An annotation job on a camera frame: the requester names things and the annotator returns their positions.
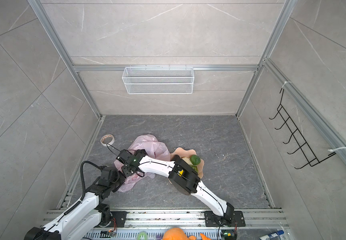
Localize pink plastic bag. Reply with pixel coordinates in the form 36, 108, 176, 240
118, 134, 170, 193

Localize pink scalloped bowl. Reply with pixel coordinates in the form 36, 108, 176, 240
170, 148, 205, 179

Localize dark green fake avocado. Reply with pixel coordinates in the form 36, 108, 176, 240
190, 155, 201, 166

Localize green fake fruit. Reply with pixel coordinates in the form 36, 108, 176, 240
191, 165, 199, 174

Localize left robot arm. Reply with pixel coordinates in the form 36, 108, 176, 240
24, 167, 125, 240

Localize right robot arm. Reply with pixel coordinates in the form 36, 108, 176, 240
116, 150, 235, 221

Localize masking tape roll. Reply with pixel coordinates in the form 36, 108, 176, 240
100, 134, 115, 147

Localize green tape roll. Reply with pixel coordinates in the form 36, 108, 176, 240
136, 231, 148, 240

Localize orange plush toy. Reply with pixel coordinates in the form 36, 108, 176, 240
162, 228, 197, 240

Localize blue white tube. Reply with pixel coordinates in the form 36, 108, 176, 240
259, 230, 285, 240

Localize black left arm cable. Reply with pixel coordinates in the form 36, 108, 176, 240
79, 160, 104, 196

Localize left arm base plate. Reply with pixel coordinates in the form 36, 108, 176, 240
99, 211, 127, 228

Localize white wire mesh basket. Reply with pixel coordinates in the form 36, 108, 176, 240
122, 67, 195, 95

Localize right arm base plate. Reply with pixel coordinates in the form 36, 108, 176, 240
204, 211, 246, 228

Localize black wire hook rack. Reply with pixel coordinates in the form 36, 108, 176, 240
269, 89, 336, 170

